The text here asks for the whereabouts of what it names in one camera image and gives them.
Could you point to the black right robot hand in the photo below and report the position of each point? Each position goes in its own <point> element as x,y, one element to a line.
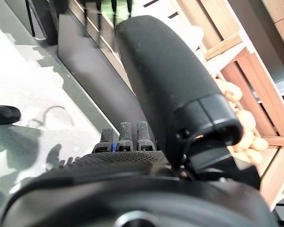
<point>161,71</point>

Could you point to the white soft bag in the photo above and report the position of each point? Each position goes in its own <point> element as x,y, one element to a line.
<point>194,33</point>

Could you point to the brown potato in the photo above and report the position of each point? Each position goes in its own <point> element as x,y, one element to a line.
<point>247,140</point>
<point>246,119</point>
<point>232,91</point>
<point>251,157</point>
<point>260,143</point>

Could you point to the light wooden shelf rack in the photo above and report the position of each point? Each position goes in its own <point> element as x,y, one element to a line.
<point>258,71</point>

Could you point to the black robot foot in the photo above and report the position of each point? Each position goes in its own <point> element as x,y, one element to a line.
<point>3,114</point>

